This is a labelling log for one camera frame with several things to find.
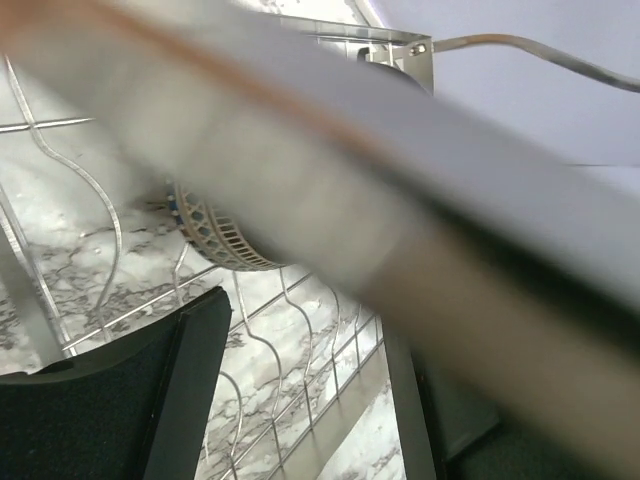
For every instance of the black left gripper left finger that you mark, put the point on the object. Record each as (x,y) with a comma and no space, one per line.
(134,408)

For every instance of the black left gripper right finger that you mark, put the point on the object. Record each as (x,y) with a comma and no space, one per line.
(446,431)

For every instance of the dark patterned cream-inside bowl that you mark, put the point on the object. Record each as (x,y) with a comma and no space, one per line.
(215,235)

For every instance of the steel wire dish rack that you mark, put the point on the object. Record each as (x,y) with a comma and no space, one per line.
(515,272)

